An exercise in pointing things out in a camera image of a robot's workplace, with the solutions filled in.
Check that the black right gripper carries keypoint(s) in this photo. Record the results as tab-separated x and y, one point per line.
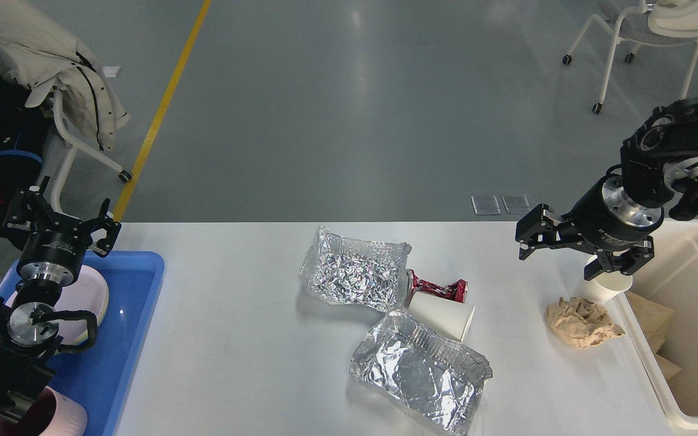
609	218

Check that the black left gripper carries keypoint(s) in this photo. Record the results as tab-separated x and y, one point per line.
50	255

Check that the white paper cup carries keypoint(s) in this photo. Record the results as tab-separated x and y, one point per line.
447	317
606	286

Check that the pink plate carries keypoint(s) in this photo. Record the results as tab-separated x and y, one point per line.
85	297

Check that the pink ribbed mug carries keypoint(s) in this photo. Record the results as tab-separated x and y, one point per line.
52	414

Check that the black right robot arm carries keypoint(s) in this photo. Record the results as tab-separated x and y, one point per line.
657	177

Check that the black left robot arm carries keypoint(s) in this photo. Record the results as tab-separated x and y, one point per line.
23	369

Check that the white chair with jacket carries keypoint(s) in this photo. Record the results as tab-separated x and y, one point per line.
73	145

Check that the crumpled brown paper ball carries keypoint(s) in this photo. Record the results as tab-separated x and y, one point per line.
581	323

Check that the white plastic bin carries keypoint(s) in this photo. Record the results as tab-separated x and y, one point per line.
671	280

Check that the white paper cup lying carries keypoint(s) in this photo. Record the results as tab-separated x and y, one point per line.
447	317

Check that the blue plastic tray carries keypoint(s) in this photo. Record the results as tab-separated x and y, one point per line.
99	379

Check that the beige jacket on chair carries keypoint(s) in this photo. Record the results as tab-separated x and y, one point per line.
34	50

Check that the crumpled foil tray lower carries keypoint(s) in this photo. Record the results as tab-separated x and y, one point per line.
440	379

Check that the crumpled foil tray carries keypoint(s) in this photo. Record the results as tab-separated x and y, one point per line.
440	379
344	271

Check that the crumpled foil tray upper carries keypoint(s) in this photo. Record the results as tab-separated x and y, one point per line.
344	271

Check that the white chair on casters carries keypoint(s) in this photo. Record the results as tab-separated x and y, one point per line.
644	23

